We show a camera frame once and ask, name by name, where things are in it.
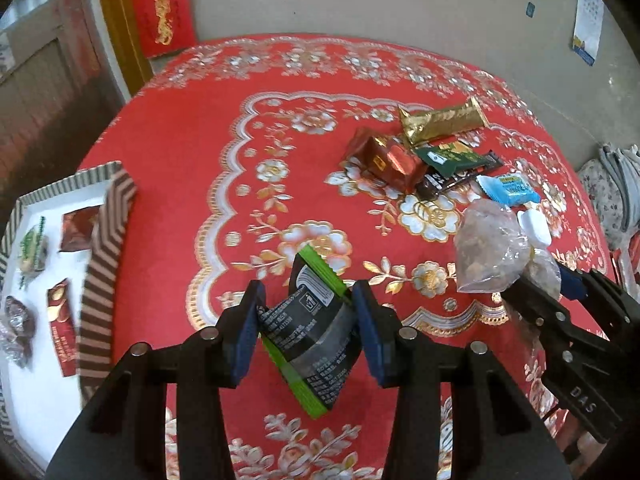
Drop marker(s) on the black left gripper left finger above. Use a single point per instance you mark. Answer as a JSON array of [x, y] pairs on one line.
[[120, 433]]

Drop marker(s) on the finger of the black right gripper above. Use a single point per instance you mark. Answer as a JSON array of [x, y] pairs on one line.
[[613, 309], [581, 367]]

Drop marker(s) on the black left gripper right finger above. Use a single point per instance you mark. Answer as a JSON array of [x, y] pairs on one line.
[[496, 433]]

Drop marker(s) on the white jelly cup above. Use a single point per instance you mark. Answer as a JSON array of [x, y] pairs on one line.
[[534, 224]]

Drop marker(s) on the clear bag of nuts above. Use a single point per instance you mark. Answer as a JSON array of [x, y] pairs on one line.
[[493, 252]]

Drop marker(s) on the blue snack packet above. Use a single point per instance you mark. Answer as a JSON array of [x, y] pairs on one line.
[[508, 189]]

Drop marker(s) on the black green snack packet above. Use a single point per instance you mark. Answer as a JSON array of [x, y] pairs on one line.
[[312, 336]]

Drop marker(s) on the dark brown coffee stick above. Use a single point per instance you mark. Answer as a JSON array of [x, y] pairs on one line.
[[434, 184]]

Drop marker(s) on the dark green cracker packet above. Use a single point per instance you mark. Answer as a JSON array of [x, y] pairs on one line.
[[449, 158]]

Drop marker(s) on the long gold snack bar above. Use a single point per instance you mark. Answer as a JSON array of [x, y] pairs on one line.
[[423, 127]]

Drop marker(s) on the red foil snack packet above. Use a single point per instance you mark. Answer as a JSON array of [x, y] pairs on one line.
[[386, 158]]

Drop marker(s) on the floral cushion chair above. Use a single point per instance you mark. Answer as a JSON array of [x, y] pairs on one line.
[[611, 181]]

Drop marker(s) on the red gold narrow packet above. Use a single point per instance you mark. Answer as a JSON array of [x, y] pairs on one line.
[[63, 334]]

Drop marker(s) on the dark wrapped candy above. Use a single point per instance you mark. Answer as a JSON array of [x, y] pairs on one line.
[[17, 331]]

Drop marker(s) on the striped white tray box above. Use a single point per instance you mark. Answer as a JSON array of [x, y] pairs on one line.
[[39, 404]]

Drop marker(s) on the green cookie packet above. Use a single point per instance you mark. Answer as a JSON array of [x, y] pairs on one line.
[[33, 253]]

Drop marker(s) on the small red foil candy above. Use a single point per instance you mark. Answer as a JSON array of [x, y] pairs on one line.
[[77, 229]]

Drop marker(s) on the red floral tablecloth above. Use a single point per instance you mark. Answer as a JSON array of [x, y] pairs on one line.
[[234, 159]]

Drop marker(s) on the brown metal door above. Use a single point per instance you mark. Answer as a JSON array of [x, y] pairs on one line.
[[57, 94]]

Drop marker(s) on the wall calendar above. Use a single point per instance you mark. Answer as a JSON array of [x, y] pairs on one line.
[[587, 29]]

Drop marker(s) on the lower red wall paper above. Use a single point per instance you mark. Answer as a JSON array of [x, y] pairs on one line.
[[164, 26]]

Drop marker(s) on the wooden door frame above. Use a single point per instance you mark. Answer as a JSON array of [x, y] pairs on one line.
[[122, 30]]

